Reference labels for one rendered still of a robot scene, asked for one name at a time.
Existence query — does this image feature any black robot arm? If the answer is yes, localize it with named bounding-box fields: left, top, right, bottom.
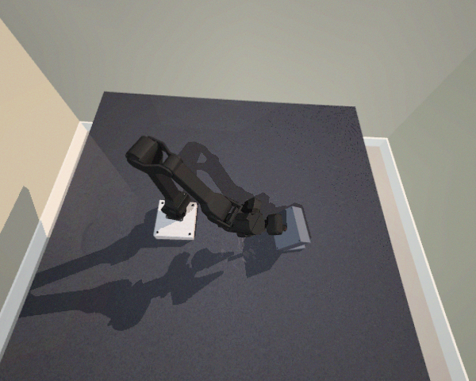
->
left=125, top=137, right=265, bottom=235

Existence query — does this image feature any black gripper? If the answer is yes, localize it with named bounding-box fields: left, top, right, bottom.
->
left=236, top=214, right=286, bottom=237

